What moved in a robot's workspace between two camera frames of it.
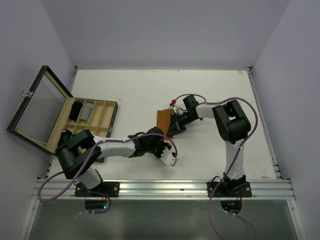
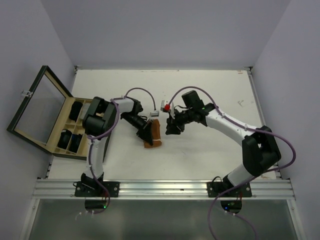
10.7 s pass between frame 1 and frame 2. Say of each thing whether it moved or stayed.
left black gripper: moved
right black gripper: stayed
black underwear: stayed
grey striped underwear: stayed
